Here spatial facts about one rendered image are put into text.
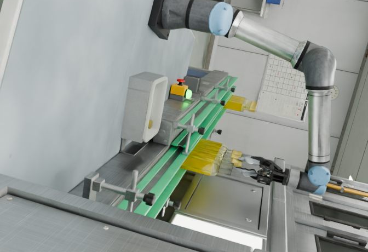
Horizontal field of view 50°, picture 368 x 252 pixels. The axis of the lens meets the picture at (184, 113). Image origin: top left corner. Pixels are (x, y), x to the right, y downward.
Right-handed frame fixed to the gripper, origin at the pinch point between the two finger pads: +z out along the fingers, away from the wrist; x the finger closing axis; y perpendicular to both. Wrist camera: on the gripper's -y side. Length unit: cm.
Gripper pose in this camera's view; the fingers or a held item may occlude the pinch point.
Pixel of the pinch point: (239, 163)
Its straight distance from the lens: 172.4
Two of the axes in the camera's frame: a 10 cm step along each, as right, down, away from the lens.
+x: -1.8, 9.5, 2.4
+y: -2.3, 2.0, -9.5
